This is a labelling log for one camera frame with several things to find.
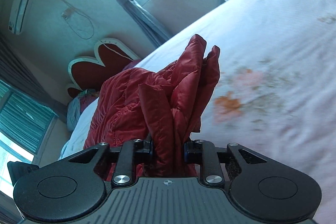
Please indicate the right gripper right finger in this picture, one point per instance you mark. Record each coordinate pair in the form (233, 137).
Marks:
(196, 150)

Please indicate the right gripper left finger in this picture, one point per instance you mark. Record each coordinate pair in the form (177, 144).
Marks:
(137, 148)

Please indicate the red quilted jacket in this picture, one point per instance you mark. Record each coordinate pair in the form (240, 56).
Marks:
(165, 105)

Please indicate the white floral bed sheet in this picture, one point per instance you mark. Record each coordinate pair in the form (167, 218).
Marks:
(276, 93)

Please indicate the red heart-shaped headboard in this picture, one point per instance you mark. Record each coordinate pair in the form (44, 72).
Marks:
(111, 56)

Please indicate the side window with blinds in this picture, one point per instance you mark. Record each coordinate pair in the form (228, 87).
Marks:
(24, 124)

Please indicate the white wall air conditioner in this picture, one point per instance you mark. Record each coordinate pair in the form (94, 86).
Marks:
(19, 15)

